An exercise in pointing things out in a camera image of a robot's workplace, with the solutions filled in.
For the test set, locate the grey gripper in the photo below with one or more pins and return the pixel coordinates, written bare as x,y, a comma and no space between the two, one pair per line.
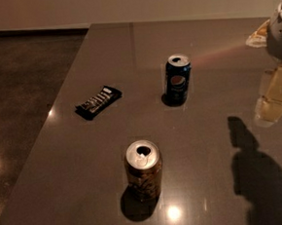
279,36

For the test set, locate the orange soda can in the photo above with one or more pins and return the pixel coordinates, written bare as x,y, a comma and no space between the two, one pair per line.
143,164

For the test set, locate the blue Pepsi can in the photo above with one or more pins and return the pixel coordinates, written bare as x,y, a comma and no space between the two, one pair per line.
177,75

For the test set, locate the black candy bar wrapper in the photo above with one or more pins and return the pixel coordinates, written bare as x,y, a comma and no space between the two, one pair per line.
97,103

